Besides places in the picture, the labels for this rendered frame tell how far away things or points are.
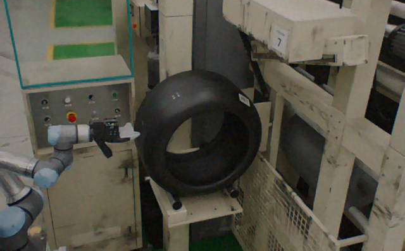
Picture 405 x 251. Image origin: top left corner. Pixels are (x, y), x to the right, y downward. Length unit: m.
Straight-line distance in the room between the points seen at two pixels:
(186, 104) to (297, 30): 0.53
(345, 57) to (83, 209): 1.76
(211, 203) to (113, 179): 0.69
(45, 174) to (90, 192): 0.92
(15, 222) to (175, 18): 1.08
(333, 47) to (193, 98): 0.57
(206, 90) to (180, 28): 0.37
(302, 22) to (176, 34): 0.70
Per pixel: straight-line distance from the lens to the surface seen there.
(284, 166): 2.89
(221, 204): 2.15
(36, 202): 2.08
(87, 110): 2.39
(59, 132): 1.78
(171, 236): 2.61
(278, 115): 2.34
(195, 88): 1.77
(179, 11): 1.98
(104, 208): 2.70
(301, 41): 1.52
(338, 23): 1.58
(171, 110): 1.74
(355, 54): 1.54
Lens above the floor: 2.16
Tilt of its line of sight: 28 degrees down
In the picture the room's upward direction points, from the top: 1 degrees clockwise
